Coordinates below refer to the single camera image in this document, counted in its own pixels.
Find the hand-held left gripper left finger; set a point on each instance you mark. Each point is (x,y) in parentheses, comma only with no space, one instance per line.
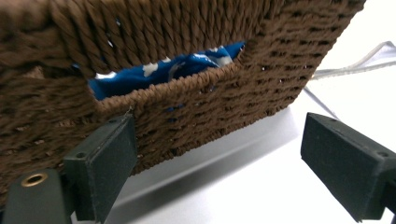
(106,155)

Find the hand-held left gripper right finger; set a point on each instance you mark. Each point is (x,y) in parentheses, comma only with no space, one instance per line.
(345,155)

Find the blue garment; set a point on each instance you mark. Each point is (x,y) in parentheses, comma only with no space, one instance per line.
(140,77)

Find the white mesh laundry bag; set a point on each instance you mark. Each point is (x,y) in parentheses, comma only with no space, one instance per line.
(383,51)

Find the brown woven basket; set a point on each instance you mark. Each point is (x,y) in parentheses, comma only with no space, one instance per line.
(193,28)

